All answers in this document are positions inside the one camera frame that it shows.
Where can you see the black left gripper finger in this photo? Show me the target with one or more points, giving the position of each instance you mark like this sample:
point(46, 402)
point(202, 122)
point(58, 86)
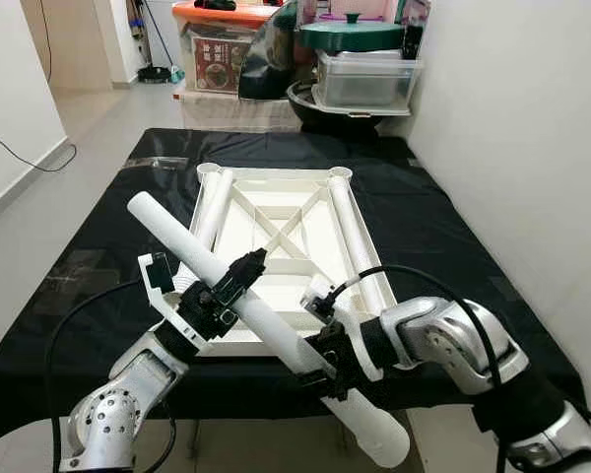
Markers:
point(248, 271)

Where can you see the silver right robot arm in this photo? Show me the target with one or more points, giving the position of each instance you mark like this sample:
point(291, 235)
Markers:
point(443, 340)

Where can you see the white plastic children table top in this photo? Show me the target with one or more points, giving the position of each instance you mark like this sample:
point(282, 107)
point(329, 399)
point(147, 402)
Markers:
point(276, 212)

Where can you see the clear tape strip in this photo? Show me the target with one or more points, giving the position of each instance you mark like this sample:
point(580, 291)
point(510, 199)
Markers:
point(169, 162)

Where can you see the black glossy tablecloth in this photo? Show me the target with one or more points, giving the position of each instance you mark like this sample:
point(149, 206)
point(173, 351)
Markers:
point(453, 256)

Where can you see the patterned beige bench cover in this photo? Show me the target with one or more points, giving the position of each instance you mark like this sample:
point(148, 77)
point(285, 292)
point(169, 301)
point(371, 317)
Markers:
point(231, 113)

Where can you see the black wok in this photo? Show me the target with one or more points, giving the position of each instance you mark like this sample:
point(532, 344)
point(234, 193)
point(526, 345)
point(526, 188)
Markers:
point(320, 116)

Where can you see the storage box with orange lid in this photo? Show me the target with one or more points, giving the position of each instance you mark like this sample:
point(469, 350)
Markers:
point(217, 64)

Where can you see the black plastic bag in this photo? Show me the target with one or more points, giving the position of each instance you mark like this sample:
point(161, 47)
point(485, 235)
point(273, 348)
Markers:
point(271, 59)

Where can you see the clear plastic storage container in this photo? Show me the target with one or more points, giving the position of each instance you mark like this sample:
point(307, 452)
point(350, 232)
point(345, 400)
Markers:
point(364, 84)

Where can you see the green pot lid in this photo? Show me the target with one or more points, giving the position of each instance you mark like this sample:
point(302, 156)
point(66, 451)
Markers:
point(350, 37)

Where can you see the pink plastic box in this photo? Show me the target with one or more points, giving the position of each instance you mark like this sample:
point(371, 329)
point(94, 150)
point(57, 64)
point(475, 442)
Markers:
point(374, 10)

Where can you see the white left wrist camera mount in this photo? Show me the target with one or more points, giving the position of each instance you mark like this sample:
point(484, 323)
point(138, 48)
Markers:
point(167, 304)

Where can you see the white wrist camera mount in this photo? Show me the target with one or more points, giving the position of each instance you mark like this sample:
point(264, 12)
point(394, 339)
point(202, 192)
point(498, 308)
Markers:
point(167, 304)
point(325, 301)

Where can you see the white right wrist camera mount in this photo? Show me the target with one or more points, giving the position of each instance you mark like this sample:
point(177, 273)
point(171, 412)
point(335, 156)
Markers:
point(325, 301)

